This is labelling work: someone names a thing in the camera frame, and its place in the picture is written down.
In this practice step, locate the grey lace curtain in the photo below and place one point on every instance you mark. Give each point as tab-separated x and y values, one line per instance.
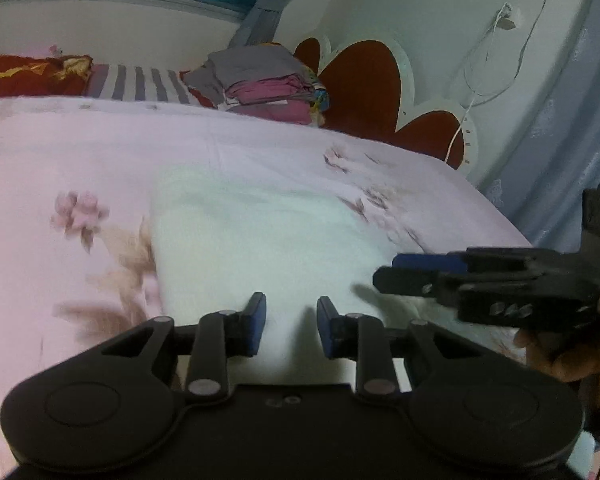
570	125

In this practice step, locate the grey folded clothes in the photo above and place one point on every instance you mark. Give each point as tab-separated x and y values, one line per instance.
250	62

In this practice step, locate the pink floral bedsheet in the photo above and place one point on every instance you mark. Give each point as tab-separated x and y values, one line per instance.
105	150

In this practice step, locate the white cloth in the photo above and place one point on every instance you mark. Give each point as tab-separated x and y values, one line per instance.
260	240

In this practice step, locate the red heart-shaped headboard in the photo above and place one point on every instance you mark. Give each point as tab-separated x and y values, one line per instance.
360	85

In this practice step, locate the white wall plug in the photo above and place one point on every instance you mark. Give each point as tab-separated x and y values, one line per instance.
507	19

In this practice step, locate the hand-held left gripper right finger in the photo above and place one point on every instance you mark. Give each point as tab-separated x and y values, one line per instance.
326	327

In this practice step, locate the red patterned pillow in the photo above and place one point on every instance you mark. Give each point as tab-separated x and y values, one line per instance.
30	77

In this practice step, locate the person's right hand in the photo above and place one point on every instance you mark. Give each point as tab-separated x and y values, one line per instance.
560	355

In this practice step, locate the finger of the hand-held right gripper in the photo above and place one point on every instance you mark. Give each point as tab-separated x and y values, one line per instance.
430	262
405	281

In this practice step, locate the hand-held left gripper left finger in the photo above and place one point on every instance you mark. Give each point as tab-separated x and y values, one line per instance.
255	325

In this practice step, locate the magenta folded clothes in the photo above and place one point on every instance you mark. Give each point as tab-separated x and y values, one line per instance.
275	90

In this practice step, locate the grey striped pillow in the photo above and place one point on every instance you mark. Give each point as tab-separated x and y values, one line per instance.
130	84

